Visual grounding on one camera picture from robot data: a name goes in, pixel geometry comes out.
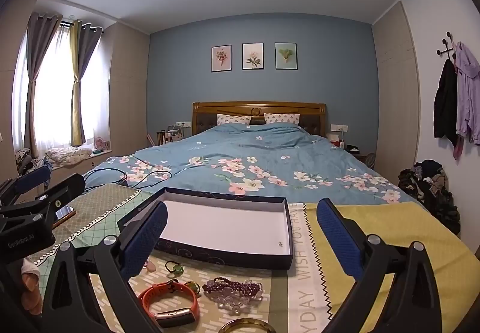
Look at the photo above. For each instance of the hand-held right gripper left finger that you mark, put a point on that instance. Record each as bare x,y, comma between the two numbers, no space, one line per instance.
146,235

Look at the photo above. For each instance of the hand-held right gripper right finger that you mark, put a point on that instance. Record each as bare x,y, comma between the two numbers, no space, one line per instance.
337,235

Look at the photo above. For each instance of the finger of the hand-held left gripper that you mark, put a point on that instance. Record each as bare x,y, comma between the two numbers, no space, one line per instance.
32,179
65,188

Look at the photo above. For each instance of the orange smart band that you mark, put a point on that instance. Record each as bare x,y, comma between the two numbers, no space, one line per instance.
168,303

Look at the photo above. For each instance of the dark blue shallow box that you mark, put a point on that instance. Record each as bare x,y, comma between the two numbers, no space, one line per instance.
225,220

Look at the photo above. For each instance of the amber bangle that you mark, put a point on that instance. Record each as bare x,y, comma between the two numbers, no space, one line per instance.
245,326

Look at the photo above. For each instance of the person's left hand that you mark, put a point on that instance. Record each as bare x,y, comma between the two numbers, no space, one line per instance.
32,291

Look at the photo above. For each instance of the smartphone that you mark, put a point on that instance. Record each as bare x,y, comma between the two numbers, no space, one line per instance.
65,213

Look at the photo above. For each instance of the patterned cushion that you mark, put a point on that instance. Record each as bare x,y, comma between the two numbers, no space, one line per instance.
21,154

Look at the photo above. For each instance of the crumpled light clothes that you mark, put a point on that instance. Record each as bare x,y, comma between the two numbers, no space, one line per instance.
67,157

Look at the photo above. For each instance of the small pink fan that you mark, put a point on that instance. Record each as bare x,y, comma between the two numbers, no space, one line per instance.
99,143

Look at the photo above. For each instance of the group of cosmetic bottles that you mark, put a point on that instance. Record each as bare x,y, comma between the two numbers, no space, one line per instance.
168,135

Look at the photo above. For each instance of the grey yellow curtain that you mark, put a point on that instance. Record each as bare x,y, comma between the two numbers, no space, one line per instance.
80,85
35,67

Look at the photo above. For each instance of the pile of dark clothes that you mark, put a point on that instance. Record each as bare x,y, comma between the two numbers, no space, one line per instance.
431,187

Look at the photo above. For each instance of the blue floral duvet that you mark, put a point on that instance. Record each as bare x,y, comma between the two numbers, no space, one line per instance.
262,160

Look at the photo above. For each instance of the beige wardrobe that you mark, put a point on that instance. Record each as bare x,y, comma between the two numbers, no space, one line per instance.
127,93
395,93

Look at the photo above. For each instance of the dotted white pillow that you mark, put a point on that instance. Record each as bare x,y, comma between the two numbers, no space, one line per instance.
282,118
234,118

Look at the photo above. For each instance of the wooden bed headboard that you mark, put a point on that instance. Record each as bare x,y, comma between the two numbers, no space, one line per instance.
258,110

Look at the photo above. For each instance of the black jacket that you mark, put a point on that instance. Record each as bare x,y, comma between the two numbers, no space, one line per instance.
446,100

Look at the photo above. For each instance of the framed green leaf picture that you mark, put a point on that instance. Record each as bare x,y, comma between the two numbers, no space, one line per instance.
286,55

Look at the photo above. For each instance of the purple jacket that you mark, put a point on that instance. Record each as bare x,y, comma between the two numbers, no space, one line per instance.
467,93

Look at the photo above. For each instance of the framed red flower picture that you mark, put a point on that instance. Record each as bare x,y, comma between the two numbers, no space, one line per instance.
222,58

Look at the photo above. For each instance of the framed pink flower picture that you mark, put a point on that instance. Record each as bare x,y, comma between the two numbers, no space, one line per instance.
252,56

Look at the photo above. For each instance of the white wall socket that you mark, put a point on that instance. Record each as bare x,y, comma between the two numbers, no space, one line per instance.
338,127
183,124

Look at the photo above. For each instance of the black wall coat rack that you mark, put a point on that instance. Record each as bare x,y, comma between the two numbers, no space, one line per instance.
448,46

